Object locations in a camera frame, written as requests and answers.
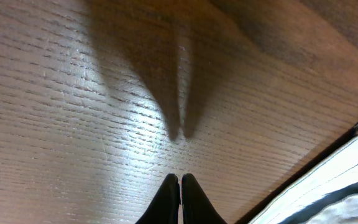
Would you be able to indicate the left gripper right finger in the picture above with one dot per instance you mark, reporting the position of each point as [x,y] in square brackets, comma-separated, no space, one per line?
[197,209]

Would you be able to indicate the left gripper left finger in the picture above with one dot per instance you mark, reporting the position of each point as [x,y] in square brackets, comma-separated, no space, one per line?
[163,209]

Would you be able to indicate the khaki beige shorts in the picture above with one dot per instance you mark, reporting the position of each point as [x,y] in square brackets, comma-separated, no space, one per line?
[325,190]

